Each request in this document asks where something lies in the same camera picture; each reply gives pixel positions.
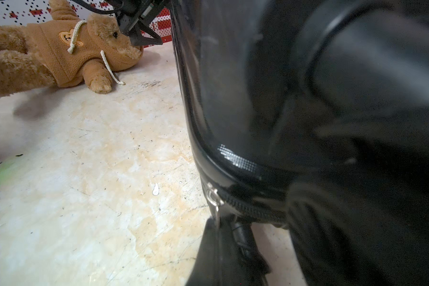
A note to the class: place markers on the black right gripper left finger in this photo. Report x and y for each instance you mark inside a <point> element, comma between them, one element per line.
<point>206,270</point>

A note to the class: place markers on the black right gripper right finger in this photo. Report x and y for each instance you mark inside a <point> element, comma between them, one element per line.
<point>250,257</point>

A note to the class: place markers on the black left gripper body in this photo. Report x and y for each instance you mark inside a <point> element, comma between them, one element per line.
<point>135,17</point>

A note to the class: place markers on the silver zipper pull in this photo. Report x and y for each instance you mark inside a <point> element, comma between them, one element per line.
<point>215,201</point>

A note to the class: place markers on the black hard-shell suitcase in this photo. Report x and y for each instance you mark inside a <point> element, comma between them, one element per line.
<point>313,116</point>

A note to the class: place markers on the brown teddy bear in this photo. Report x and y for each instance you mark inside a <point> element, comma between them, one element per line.
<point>65,52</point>

